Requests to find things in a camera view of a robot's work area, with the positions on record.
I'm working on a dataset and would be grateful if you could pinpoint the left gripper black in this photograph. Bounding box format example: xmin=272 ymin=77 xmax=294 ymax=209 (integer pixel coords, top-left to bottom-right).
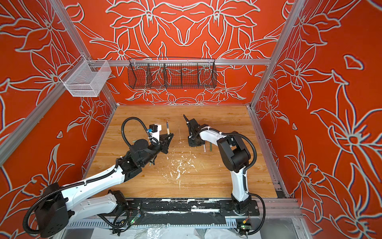
xmin=140 ymin=131 xmax=173 ymax=167

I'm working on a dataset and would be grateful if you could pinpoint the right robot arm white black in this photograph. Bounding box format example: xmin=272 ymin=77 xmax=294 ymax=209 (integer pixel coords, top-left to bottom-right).
xmin=184 ymin=116 xmax=266 ymax=237

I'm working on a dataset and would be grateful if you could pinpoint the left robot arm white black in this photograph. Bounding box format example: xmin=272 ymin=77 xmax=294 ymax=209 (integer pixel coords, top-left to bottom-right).
xmin=22 ymin=117 xmax=174 ymax=238

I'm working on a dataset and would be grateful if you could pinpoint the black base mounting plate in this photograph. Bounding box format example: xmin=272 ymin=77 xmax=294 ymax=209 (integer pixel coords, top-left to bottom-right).
xmin=100 ymin=198 xmax=260 ymax=217

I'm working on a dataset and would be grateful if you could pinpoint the clear plastic bin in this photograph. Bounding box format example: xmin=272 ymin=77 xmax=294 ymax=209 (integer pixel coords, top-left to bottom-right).
xmin=59 ymin=60 xmax=111 ymax=97

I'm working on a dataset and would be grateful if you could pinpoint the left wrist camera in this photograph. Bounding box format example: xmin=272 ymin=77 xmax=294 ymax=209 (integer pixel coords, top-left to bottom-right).
xmin=147 ymin=124 xmax=162 ymax=145

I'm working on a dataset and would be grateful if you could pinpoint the black wire basket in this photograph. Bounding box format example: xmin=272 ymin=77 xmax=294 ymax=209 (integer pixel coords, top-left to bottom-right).
xmin=127 ymin=57 xmax=217 ymax=90

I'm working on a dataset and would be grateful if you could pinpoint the grey cable duct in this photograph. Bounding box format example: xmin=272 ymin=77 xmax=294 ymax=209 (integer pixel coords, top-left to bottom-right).
xmin=66 ymin=219 xmax=237 ymax=229

